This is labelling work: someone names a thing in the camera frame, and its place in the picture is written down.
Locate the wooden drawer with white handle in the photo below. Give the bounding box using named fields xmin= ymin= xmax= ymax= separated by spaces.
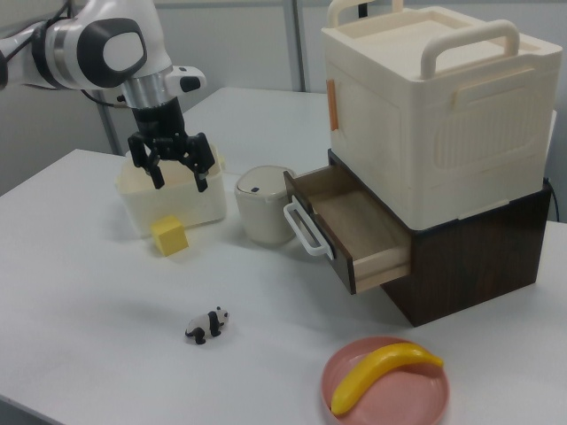
xmin=283 ymin=165 xmax=414 ymax=296

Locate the panda toy figure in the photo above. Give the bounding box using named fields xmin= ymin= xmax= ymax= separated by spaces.
xmin=183 ymin=305 xmax=231 ymax=346

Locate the black power cable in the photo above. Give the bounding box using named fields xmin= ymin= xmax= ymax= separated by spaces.
xmin=543 ymin=175 xmax=567 ymax=225

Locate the white lidded trash can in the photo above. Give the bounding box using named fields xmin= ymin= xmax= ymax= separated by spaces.
xmin=233 ymin=164 xmax=299 ymax=246

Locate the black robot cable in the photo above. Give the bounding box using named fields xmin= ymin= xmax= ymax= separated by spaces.
xmin=81 ymin=88 xmax=130 ymax=110

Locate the yellow banana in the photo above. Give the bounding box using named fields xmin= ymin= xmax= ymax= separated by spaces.
xmin=330 ymin=341 xmax=445 ymax=416

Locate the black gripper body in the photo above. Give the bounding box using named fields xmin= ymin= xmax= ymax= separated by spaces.
xmin=131 ymin=97 xmax=190 ymax=155

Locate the yellow foam block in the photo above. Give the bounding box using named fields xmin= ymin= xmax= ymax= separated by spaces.
xmin=150 ymin=214 xmax=191 ymax=259

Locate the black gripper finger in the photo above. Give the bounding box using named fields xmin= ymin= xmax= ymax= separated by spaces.
xmin=127 ymin=131 xmax=166 ymax=190
xmin=183 ymin=131 xmax=211 ymax=193

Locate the cream storage box with handles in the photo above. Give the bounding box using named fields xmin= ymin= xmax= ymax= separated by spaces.
xmin=320 ymin=0 xmax=561 ymax=232

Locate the cream plastic storage bin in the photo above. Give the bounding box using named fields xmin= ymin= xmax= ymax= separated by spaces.
xmin=114 ymin=141 xmax=229 ymax=239

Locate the pink plate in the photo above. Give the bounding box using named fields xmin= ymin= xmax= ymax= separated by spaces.
xmin=321 ymin=336 xmax=451 ymax=425

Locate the orange latch strip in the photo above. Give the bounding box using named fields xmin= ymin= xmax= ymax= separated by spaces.
xmin=326 ymin=79 xmax=340 ymax=133

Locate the dark wood cabinet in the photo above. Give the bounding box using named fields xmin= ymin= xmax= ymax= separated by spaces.
xmin=327 ymin=148 xmax=553 ymax=329

